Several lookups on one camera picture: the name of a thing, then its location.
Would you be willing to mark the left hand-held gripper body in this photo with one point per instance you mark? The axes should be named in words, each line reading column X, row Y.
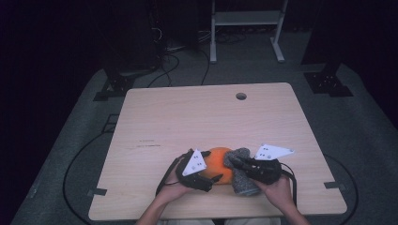
column 194, row 179

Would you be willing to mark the black tape strip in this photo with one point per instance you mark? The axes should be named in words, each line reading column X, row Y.
column 97, row 192
column 334, row 185

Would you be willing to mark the grey knitted cloth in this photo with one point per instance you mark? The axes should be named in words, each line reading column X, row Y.
column 244, row 184

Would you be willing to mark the white metal stand frame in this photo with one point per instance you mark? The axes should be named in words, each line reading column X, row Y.
column 247, row 18

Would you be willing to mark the orange plush toy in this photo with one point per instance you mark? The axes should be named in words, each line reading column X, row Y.
column 216, row 162

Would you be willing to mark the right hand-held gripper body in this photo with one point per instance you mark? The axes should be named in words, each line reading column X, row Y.
column 267, row 172

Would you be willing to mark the black stand base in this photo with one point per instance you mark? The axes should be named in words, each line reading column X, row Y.
column 328, row 84
column 114, row 87

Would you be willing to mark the person's left hand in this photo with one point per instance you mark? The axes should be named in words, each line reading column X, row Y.
column 173, row 190

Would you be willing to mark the person's right hand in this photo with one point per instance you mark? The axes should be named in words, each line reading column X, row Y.
column 278, row 193

